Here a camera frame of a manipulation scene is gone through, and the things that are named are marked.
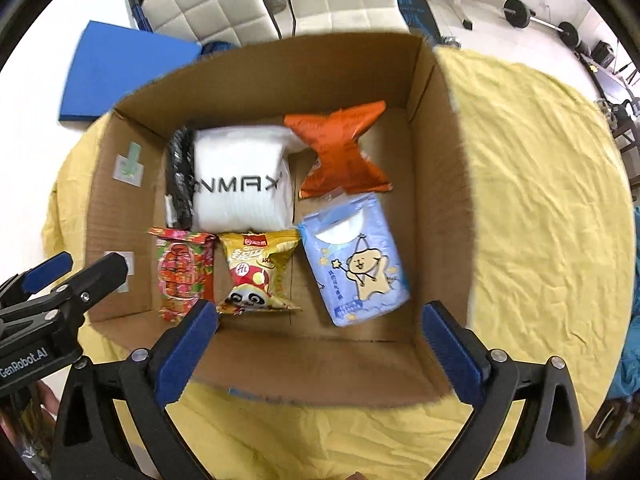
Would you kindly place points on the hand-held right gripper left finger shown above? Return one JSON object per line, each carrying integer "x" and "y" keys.
{"x": 186, "y": 350}

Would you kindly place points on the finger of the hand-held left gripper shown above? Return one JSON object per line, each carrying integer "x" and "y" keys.
{"x": 102, "y": 277}
{"x": 47, "y": 270}

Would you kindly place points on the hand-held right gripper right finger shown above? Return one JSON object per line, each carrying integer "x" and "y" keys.
{"x": 452, "y": 355}

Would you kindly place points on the red snack packet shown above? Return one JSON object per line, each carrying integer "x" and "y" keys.
{"x": 182, "y": 272}

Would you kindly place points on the yellow panda snack packet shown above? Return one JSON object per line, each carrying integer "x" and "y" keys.
{"x": 255, "y": 275}

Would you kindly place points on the black packet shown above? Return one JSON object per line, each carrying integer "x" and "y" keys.
{"x": 180, "y": 175}

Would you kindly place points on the light blue tissue pack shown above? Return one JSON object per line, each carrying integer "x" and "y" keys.
{"x": 360, "y": 265}

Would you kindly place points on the cardboard box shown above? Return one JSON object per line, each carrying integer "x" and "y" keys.
{"x": 430, "y": 210}

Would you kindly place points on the white soft pack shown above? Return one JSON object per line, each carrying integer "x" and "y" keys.
{"x": 240, "y": 180}

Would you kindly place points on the orange foil packet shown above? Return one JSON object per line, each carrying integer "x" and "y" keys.
{"x": 340, "y": 155}

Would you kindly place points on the person's left hand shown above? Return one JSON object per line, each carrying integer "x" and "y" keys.
{"x": 49, "y": 400}

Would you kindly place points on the yellow tablecloth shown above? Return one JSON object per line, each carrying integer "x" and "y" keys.
{"x": 550, "y": 200}

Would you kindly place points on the blue foam mat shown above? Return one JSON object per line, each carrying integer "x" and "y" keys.
{"x": 125, "y": 70}

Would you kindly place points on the dark blue quilted cloth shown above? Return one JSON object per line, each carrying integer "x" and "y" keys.
{"x": 217, "y": 48}

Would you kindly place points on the black folding stand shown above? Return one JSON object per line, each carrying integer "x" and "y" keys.
{"x": 136, "y": 5}

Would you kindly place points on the pair of shoes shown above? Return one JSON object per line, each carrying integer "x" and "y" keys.
{"x": 604, "y": 110}

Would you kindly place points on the chrome dumbbell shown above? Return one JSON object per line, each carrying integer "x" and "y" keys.
{"x": 450, "y": 41}

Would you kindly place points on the treadmill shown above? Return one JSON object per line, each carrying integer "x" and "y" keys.
{"x": 617, "y": 80}

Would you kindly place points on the black speaker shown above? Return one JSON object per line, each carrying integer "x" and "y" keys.
{"x": 602, "y": 53}

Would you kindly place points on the short barbell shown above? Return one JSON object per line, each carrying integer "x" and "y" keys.
{"x": 517, "y": 12}

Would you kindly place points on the black and blue weight bench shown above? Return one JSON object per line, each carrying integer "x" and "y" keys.
{"x": 415, "y": 7}

